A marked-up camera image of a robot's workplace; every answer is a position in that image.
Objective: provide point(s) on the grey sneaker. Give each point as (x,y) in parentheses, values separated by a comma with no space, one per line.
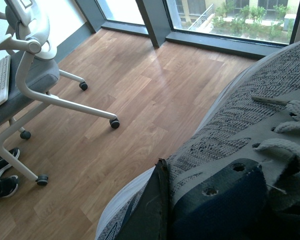
(238,176)

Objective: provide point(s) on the black sneaker lower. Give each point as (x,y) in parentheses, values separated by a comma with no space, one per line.
(8,186)

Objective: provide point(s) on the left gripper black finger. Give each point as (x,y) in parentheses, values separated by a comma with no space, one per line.
(149,220)

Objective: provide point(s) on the white grey office chair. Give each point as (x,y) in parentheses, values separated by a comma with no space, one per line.
(33,71)

